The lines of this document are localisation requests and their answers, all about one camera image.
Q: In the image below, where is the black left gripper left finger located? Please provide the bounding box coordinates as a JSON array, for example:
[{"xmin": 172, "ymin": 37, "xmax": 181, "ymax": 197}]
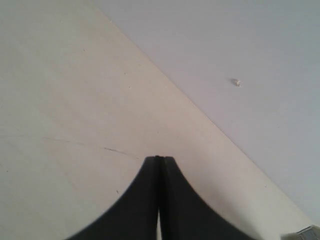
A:
[{"xmin": 69, "ymin": 156, "xmax": 160, "ymax": 240}]

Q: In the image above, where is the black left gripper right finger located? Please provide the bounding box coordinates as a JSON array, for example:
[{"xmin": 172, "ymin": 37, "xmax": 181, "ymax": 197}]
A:
[{"xmin": 158, "ymin": 156, "xmax": 252, "ymax": 240}]

